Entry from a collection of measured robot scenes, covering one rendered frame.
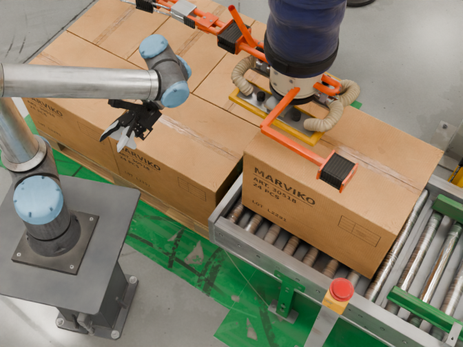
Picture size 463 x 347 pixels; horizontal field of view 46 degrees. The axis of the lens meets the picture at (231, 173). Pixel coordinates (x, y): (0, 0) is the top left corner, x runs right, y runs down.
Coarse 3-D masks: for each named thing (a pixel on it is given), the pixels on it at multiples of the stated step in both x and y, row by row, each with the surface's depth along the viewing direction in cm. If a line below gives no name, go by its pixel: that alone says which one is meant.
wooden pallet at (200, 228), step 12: (60, 144) 301; (72, 156) 303; (84, 156) 289; (96, 168) 299; (108, 180) 297; (120, 180) 286; (144, 192) 279; (156, 204) 287; (168, 204) 273; (180, 216) 284; (192, 228) 280; (204, 228) 270
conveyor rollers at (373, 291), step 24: (240, 216) 227; (432, 216) 226; (288, 240) 220; (432, 240) 221; (456, 240) 219; (312, 264) 214; (336, 264) 214; (384, 264) 213; (408, 264) 214; (408, 288) 209; (432, 288) 208; (456, 288) 208
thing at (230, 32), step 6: (228, 24) 182; (234, 24) 182; (222, 30) 180; (228, 30) 181; (234, 30) 181; (222, 36) 178; (228, 36) 179; (234, 36) 179; (240, 36) 178; (222, 42) 181; (228, 42) 178; (234, 42) 178; (240, 42) 179; (246, 42) 182; (222, 48) 182; (228, 48) 180; (234, 48) 179
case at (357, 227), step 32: (352, 128) 199; (384, 128) 199; (256, 160) 193; (288, 160) 191; (352, 160) 191; (384, 160) 191; (416, 160) 191; (256, 192) 211; (288, 192) 197; (320, 192) 185; (352, 192) 185; (384, 192) 185; (416, 192) 185; (288, 224) 216; (320, 224) 201; (352, 224) 187; (384, 224) 178; (352, 256) 204; (384, 256) 191
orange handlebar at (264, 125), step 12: (168, 0) 192; (204, 12) 186; (204, 24) 183; (216, 24) 185; (240, 48) 179; (252, 48) 178; (264, 60) 176; (336, 84) 170; (288, 96) 167; (276, 108) 164; (264, 120) 162; (264, 132) 161; (276, 132) 160; (288, 144) 158; (312, 156) 155
